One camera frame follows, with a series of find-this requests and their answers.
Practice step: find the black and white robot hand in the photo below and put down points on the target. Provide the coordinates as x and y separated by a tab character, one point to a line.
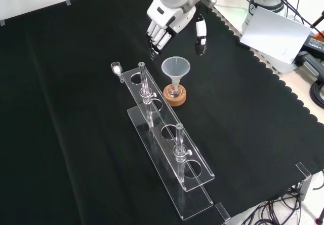
164	19

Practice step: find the clear plastic funnel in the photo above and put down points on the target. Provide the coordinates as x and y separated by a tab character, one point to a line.
176	66

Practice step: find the glass weighing funnel with powder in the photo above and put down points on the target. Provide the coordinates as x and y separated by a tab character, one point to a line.
116	69

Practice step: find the round-bottom glass flask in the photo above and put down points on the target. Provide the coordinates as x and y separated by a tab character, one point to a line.
174	92

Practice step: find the clear acrylic funnel stand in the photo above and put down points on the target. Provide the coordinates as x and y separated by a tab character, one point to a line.
162	128

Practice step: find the pale board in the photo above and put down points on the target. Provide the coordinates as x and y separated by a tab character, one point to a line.
276	35

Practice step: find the black cloth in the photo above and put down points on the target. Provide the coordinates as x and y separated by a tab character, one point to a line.
63	108

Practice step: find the black and orange device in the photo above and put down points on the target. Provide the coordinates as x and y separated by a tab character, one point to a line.
315	43

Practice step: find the grey and black tool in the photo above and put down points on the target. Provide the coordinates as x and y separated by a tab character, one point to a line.
310	65

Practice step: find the black tripod leg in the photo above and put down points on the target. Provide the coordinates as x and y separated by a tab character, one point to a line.
318	22

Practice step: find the clear table clamp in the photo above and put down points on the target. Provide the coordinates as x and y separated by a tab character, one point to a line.
223	211

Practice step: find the grey metal bracket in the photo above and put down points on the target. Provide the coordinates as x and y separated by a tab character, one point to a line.
305	177

